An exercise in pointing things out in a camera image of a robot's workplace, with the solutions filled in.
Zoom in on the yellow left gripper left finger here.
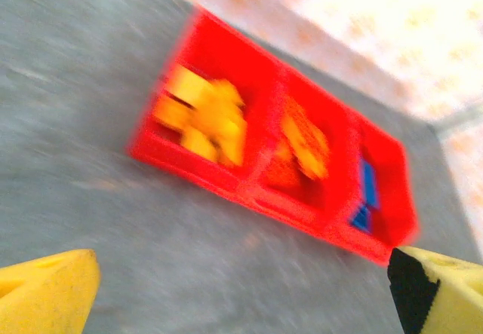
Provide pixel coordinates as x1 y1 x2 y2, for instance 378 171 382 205
0 249 102 334

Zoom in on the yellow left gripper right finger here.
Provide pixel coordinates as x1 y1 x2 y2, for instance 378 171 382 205
386 245 483 334

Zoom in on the blue lego brick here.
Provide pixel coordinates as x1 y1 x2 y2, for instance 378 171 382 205
350 205 373 234
360 158 381 211

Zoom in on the long orange lego piece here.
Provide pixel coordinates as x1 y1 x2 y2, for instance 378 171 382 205
281 98 330 181

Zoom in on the red plastic bin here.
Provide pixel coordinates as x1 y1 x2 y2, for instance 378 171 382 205
127 8 275 199
324 117 420 268
241 68 361 235

